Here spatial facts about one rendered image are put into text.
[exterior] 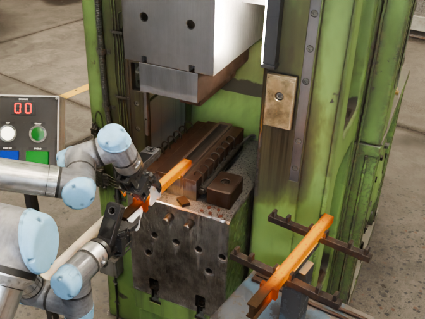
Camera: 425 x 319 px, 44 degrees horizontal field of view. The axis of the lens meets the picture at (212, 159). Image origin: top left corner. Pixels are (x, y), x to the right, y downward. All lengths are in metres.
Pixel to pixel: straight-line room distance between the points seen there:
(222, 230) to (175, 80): 0.50
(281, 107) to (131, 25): 0.51
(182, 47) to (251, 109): 0.62
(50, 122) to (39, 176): 0.61
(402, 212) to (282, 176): 1.84
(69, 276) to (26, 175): 0.27
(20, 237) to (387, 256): 2.39
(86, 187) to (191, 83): 0.51
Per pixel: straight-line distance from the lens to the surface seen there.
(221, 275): 1.83
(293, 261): 1.42
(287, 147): 1.70
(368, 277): 2.97
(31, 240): 1.05
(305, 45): 1.56
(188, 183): 1.75
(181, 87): 1.60
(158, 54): 1.60
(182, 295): 1.99
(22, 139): 1.88
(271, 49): 1.56
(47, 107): 1.86
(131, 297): 2.50
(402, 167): 4.00
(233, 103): 2.11
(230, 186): 1.73
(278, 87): 1.61
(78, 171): 1.28
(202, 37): 1.51
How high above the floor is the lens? 1.94
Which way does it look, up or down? 31 degrees down
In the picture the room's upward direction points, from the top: 2 degrees clockwise
